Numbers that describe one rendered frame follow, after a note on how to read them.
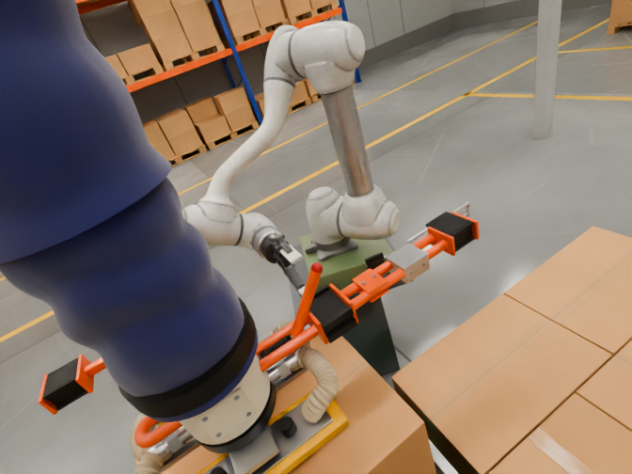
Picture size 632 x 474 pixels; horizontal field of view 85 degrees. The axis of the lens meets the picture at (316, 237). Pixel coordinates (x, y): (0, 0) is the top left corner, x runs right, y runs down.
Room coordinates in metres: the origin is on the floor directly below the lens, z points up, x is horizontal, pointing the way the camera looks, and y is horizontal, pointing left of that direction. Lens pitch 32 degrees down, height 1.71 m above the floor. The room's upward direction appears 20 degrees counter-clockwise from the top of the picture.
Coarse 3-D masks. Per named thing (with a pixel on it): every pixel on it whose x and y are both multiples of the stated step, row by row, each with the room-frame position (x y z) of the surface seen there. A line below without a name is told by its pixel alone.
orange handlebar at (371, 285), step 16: (432, 240) 0.63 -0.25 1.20; (432, 256) 0.58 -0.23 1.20; (368, 272) 0.58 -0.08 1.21; (384, 272) 0.58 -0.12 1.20; (400, 272) 0.55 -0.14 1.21; (352, 288) 0.56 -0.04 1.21; (368, 288) 0.53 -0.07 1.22; (384, 288) 0.53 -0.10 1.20; (272, 336) 0.50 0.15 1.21; (304, 336) 0.47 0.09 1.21; (256, 352) 0.48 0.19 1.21; (272, 352) 0.46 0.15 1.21; (288, 352) 0.46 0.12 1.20; (96, 368) 0.60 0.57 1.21; (144, 432) 0.39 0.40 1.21; (160, 432) 0.38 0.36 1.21; (144, 448) 0.37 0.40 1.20
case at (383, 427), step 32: (352, 352) 0.61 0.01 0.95; (288, 384) 0.58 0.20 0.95; (352, 384) 0.52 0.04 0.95; (384, 384) 0.49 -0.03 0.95; (352, 416) 0.44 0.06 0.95; (384, 416) 0.42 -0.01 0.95; (416, 416) 0.40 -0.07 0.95; (320, 448) 0.40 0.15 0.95; (352, 448) 0.38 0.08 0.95; (384, 448) 0.36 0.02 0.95; (416, 448) 0.37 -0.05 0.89
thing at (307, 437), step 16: (304, 400) 0.43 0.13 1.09; (288, 416) 0.40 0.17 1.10; (336, 416) 0.37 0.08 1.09; (272, 432) 0.38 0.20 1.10; (288, 432) 0.36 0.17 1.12; (304, 432) 0.36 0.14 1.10; (320, 432) 0.35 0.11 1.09; (336, 432) 0.35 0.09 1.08; (288, 448) 0.34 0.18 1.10; (304, 448) 0.34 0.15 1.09; (224, 464) 0.36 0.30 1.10; (272, 464) 0.33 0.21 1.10; (288, 464) 0.32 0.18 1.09
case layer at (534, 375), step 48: (576, 240) 1.09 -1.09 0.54; (624, 240) 1.00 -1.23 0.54; (528, 288) 0.94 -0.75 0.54; (576, 288) 0.86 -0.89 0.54; (624, 288) 0.79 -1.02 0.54; (480, 336) 0.80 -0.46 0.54; (528, 336) 0.74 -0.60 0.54; (576, 336) 0.68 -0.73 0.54; (624, 336) 0.62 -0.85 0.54; (432, 384) 0.69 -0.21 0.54; (480, 384) 0.64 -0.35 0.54; (528, 384) 0.58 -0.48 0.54; (576, 384) 0.53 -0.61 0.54; (624, 384) 0.49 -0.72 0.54; (432, 432) 0.59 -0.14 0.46; (480, 432) 0.50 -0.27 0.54; (528, 432) 0.46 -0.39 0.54; (576, 432) 0.42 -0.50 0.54; (624, 432) 0.38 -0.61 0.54
